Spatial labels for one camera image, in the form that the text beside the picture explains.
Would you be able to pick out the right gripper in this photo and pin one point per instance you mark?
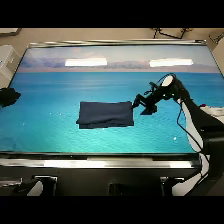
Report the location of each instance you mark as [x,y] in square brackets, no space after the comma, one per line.
[145,102]

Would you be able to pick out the dark blue garment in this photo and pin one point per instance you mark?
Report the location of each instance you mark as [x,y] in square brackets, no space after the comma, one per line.
[106,114]

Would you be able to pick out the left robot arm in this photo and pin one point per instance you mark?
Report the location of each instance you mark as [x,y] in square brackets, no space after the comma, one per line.
[49,186]

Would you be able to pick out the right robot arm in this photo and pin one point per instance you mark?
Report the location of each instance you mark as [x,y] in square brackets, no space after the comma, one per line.
[196,116]

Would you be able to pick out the black garment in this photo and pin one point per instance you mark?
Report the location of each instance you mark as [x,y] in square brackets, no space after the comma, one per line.
[8,96]

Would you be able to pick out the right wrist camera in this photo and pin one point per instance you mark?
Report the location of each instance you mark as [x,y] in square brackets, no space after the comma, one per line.
[152,89]

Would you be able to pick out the silver frame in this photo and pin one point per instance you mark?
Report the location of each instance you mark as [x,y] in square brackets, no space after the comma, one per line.
[100,163]

